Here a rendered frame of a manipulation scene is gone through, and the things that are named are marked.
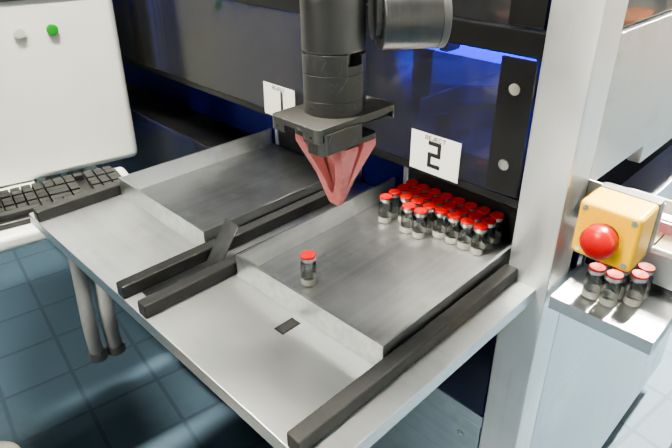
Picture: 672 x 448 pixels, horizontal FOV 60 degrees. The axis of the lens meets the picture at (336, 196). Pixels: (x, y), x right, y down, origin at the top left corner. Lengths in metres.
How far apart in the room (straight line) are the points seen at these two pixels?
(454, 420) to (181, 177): 0.65
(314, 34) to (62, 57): 0.90
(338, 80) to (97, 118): 0.94
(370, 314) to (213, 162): 0.54
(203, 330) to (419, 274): 0.30
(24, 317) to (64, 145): 1.13
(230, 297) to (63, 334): 1.52
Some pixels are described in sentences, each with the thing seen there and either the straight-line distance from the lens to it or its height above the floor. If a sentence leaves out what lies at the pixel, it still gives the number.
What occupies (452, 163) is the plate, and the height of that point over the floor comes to 1.02.
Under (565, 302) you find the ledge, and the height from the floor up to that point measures 0.88.
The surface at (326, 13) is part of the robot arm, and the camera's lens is 0.50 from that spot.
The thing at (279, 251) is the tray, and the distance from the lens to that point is 0.86.
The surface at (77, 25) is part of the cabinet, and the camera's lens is 1.34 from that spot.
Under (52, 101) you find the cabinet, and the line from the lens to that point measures 1.36.
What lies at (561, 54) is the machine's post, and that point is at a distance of 0.72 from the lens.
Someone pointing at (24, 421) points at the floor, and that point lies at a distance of 2.01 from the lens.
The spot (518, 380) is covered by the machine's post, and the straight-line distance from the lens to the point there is 0.94.
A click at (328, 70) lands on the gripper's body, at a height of 1.22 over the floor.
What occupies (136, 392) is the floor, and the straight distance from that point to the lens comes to 1.97.
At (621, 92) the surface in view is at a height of 1.13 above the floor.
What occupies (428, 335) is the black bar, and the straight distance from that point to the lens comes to 0.70.
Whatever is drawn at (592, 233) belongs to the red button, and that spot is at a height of 1.01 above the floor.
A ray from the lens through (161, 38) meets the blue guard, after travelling 1.36.
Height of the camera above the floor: 1.35
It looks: 27 degrees down
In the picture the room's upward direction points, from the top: straight up
